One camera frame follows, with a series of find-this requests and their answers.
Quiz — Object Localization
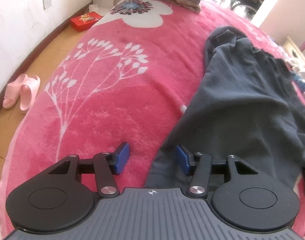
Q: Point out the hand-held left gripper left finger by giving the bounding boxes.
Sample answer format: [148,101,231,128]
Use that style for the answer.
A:
[46,142,130,197]

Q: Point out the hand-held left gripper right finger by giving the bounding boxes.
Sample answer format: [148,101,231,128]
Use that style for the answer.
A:
[176,144,259,198]

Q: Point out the dark grey pants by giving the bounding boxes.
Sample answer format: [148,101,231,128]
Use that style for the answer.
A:
[144,26,305,197]

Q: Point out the pile of mixed clothes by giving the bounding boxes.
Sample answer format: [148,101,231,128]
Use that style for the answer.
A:
[286,59,305,98]

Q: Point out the pink floral blanket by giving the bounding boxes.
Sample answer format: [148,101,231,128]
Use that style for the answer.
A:
[0,0,305,240]

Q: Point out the pink slipper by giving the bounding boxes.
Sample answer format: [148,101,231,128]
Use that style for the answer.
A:
[19,75,41,111]
[2,74,28,109]

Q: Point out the red gift box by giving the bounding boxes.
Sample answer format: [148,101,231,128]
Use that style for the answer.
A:
[69,13,104,33]

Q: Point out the cream wooden cabinet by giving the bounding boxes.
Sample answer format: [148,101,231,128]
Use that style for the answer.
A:
[282,36,305,66]

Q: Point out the dark chair with clutter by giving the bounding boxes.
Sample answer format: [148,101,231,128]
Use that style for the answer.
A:
[227,0,268,21]

